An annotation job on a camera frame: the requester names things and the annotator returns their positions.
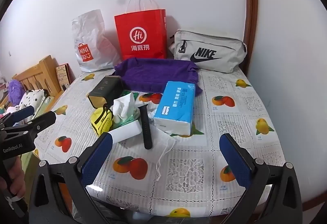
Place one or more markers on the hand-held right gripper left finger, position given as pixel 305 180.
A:
pixel 98 160

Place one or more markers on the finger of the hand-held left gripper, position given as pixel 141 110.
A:
pixel 23 113
pixel 42 120

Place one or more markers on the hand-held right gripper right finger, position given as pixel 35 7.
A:
pixel 235 160

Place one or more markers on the yellow pouch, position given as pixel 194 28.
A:
pixel 102 122

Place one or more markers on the white sponge block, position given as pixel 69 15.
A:
pixel 127 132

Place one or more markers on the white wet wipe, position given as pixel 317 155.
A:
pixel 125 106

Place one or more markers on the person's left hand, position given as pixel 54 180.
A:
pixel 19 173

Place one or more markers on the white polka dot pillow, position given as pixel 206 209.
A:
pixel 33 97

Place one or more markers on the light green bedsheet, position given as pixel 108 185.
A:
pixel 28 162

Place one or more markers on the purple plush toy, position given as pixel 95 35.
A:
pixel 15 91

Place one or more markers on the fruit-print tablecloth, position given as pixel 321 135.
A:
pixel 204 157

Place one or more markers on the brown cardboard boxes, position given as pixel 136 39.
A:
pixel 43 70

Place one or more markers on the dark green tin box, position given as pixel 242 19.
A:
pixel 104 88

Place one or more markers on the blue tissue pack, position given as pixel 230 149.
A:
pixel 176 104

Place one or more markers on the white plastic shopping bag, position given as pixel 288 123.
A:
pixel 92 32

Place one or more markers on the purple towel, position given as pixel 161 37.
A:
pixel 153 73

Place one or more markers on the grey waist bag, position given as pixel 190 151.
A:
pixel 217 42

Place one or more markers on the red paper bag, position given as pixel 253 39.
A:
pixel 140 22

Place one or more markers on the wooden door frame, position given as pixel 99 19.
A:
pixel 251 9

